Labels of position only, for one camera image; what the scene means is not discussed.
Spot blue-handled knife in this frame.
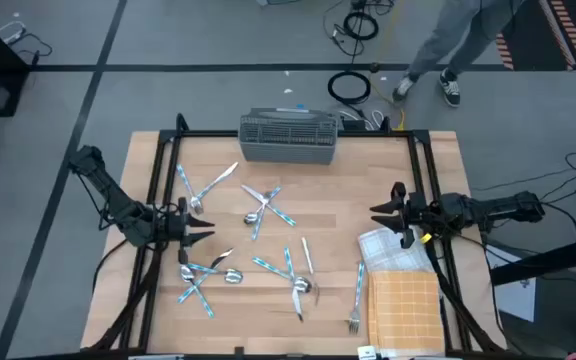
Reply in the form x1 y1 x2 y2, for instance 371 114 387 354
282 246 305 323
240 184 298 228
176 247 235 305
195 160 240 200

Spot black cable with plug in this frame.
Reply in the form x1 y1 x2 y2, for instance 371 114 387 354
15 32 53 66

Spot orange plaid cloth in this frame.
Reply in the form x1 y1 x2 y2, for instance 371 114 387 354
366 269 447 359

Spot white plaid cloth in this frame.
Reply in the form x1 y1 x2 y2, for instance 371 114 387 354
356 225 437 275

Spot grey plastic cutlery basket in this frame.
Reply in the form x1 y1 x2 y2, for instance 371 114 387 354
238 107 339 166

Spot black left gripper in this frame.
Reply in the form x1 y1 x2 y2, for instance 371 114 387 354
164 197 216 248

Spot person's light shoe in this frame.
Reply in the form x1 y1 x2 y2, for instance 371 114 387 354
391 74 417 104

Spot white floor cable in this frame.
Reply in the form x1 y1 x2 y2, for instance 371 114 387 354
0 20 27 45

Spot white looped cable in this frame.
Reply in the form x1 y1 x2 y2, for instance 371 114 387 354
336 108 385 131

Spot white paper sheet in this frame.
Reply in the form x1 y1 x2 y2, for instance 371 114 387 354
485 244 538 324

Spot thin black floor cable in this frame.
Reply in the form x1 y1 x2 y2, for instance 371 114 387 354
321 0 398 66

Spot black mat orange-striped edges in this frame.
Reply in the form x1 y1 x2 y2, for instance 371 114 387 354
495 0 576 72

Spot white-handled fork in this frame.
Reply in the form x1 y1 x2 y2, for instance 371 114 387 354
300 236 321 307

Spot black desk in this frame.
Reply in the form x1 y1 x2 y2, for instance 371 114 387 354
487 233 576 360

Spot black floor cable bundle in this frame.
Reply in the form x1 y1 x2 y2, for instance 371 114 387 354
470 151 576 201

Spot small coiled black cable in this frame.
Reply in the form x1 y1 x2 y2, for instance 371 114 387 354
342 10 381 42

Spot person's black shoe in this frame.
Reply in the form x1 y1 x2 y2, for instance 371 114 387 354
437 68 462 108

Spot person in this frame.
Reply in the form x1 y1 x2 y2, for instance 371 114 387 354
407 0 525 81

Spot large coiled black cable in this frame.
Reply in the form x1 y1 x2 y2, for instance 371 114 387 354
327 70 373 106

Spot yellow floor cable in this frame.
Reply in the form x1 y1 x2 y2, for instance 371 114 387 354
369 0 407 132

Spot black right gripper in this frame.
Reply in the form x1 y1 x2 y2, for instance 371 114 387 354
369 181 429 234

